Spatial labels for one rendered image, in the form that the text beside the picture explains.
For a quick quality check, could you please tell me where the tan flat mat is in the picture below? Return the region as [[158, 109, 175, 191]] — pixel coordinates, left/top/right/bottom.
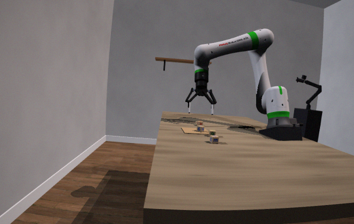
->
[[181, 127, 209, 135]]

